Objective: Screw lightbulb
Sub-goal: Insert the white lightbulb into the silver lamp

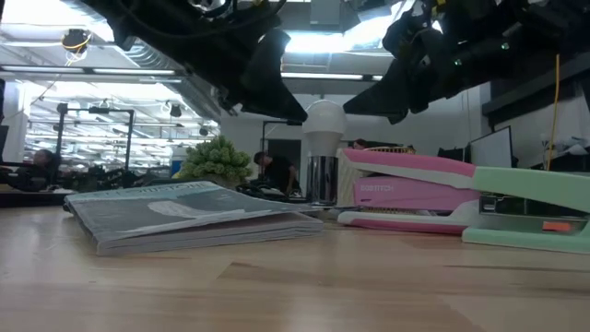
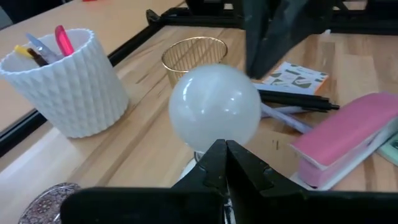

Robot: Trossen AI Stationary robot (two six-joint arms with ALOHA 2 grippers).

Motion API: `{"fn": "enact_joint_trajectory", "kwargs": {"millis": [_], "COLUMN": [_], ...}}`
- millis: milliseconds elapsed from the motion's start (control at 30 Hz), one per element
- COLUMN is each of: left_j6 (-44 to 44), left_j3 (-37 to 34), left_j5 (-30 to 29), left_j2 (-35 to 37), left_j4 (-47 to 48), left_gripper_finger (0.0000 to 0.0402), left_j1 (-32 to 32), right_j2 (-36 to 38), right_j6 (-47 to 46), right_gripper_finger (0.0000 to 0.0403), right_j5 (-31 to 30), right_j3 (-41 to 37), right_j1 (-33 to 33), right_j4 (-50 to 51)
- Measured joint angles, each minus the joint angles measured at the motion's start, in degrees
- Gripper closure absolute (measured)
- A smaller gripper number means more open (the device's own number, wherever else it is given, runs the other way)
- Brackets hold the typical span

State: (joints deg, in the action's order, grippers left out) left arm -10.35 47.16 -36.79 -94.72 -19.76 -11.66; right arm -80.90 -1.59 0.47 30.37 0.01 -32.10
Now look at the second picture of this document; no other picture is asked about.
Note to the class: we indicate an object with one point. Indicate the black pen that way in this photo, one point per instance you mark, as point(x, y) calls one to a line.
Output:
point(295, 95)
point(311, 104)

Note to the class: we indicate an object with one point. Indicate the patterned sticky note pad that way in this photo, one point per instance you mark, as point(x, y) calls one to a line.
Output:
point(295, 79)

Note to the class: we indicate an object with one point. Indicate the black aluminium frame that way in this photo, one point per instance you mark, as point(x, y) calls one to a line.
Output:
point(133, 43)

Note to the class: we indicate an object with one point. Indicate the yellow capped dark marker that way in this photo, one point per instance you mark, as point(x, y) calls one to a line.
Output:
point(21, 50)

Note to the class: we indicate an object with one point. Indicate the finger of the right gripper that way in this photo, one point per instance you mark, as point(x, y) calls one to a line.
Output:
point(258, 25)
point(295, 21)

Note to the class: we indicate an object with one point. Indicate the pink highlighter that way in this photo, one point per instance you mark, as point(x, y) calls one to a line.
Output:
point(63, 42)

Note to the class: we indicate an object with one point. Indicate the blue grey pen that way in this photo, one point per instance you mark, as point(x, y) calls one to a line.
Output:
point(40, 46)

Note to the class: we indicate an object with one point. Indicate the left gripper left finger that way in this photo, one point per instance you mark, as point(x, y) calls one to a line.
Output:
point(155, 207)

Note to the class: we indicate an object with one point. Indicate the white round lightbulb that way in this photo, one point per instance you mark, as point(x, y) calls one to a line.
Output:
point(214, 105)

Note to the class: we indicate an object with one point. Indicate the pink stapler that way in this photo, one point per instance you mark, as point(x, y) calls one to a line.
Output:
point(342, 130)

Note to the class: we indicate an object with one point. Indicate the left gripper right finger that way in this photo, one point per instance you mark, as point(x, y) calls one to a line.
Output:
point(295, 208)

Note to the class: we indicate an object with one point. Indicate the white pen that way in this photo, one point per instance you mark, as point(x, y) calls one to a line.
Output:
point(289, 109)

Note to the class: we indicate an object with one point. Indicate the mint green stapler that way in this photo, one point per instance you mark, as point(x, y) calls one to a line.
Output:
point(390, 149)

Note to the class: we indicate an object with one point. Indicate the purple mandala patterned tin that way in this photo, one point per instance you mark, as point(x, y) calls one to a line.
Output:
point(46, 205)

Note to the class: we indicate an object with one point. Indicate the lilac pen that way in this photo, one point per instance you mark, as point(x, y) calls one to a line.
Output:
point(289, 119)

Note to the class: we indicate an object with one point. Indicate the white textured pen cup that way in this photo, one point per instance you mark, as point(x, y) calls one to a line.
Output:
point(71, 93)

